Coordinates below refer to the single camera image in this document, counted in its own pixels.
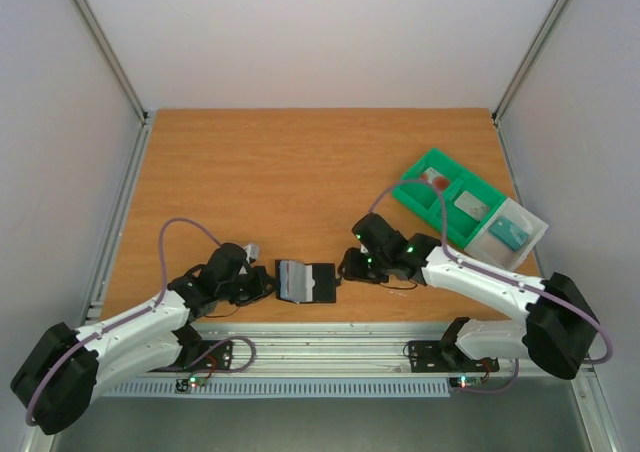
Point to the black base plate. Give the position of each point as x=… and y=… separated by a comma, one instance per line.
x=427, y=356
x=215, y=357

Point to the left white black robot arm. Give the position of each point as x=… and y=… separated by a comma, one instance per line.
x=69, y=368

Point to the grey slotted cable duct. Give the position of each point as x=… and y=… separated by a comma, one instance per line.
x=278, y=388

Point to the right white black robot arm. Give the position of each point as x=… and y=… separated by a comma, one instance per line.
x=548, y=322

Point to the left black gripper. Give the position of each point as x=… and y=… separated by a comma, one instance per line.
x=262, y=277

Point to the controller board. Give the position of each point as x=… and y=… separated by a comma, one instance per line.
x=188, y=385
x=465, y=382

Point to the right controller board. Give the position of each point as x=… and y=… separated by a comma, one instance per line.
x=465, y=382

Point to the right aluminium corner post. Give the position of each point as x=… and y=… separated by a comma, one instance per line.
x=533, y=52

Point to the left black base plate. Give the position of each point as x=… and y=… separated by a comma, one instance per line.
x=215, y=357

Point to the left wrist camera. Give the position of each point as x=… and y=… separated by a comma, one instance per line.
x=252, y=251

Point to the clear plastic bin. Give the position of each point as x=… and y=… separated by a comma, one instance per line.
x=486, y=248

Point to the left controller board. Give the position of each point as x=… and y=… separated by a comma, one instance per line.
x=188, y=385

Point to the aluminium corner post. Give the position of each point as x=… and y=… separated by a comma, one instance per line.
x=96, y=32
x=533, y=52

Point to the green plastic sorting tray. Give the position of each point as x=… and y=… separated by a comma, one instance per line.
x=429, y=204

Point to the teal card in bin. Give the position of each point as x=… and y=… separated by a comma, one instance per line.
x=509, y=233

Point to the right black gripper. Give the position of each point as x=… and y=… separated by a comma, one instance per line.
x=353, y=265

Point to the black leather card holder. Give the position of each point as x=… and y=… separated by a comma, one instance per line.
x=326, y=282

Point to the blue card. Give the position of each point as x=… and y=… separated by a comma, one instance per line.
x=295, y=282

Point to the left aluminium corner post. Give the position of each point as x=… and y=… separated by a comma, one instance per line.
x=96, y=32

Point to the grey card in tray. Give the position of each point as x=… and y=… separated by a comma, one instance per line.
x=472, y=206

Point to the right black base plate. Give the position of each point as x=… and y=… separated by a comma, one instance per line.
x=427, y=356

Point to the red white card in tray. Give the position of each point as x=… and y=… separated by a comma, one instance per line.
x=435, y=178

